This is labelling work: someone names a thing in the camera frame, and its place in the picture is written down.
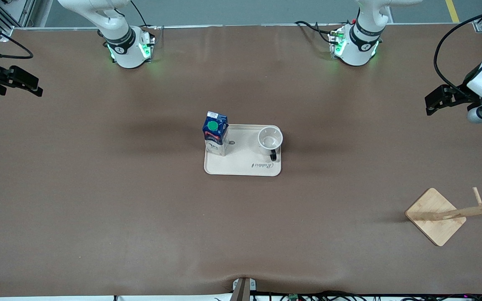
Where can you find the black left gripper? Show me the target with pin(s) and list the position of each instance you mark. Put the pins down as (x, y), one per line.
(465, 96)

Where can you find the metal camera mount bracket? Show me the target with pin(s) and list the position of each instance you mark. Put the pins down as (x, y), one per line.
(244, 289)

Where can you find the cream plastic tray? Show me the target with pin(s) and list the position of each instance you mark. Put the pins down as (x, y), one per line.
(245, 161)

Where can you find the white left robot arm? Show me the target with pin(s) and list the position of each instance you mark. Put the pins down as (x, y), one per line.
(356, 48)

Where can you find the brown table mat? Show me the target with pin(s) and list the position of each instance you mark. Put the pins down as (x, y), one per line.
(140, 209)

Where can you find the blue white milk carton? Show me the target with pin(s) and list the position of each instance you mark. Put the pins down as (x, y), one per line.
(216, 133)

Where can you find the metal table corner clamp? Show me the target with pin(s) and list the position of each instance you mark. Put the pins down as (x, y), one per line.
(6, 34)
(480, 26)

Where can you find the wooden cup rack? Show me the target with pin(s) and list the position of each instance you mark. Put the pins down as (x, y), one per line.
(433, 209)

